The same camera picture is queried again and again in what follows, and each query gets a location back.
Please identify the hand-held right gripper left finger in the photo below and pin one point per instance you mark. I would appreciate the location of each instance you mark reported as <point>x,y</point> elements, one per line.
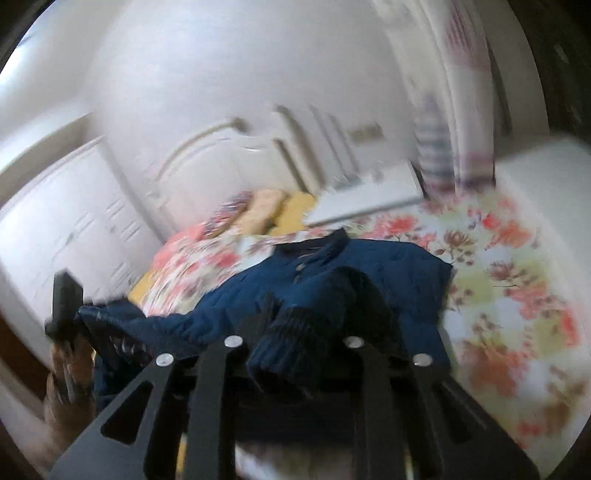
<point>256,318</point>

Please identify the printed white curtain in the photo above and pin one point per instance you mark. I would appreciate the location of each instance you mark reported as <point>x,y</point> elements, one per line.
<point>443,115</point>

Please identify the dark window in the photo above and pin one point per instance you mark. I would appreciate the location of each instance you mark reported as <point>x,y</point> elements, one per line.
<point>558,60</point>

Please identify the beige pillow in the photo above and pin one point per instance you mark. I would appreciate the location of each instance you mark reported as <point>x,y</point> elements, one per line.
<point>261,210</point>

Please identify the white window ledge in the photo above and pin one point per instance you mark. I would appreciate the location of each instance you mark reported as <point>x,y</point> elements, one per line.
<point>545,175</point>

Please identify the blue puffer jacket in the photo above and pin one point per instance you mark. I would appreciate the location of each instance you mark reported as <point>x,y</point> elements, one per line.
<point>323,263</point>

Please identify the person's left hand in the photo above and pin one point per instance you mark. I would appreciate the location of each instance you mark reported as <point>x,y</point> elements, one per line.
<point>69,383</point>

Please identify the white wardrobe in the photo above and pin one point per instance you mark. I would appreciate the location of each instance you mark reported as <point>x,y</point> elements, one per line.
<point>78,217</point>

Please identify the wall socket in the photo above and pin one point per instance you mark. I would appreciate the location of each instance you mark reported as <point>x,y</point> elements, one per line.
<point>365,133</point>

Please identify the white wooden bed headboard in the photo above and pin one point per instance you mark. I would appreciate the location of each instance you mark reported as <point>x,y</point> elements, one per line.
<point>217,161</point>

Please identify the bed with floral sheet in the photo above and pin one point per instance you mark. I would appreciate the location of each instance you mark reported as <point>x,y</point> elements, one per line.
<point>508,300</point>

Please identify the yellow pillow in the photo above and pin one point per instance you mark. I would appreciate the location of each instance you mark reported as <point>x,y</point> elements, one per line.
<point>295,212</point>

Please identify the embroidered floral pillow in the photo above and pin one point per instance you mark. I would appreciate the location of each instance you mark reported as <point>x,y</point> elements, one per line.
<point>226,214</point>

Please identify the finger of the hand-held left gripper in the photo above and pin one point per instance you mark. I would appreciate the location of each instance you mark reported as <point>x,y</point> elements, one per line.
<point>64,304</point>

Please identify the white nightstand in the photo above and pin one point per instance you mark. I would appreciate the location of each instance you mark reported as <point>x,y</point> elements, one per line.
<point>369,198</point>

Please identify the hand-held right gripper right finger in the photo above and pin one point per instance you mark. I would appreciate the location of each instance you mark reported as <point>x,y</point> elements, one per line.
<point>361,374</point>

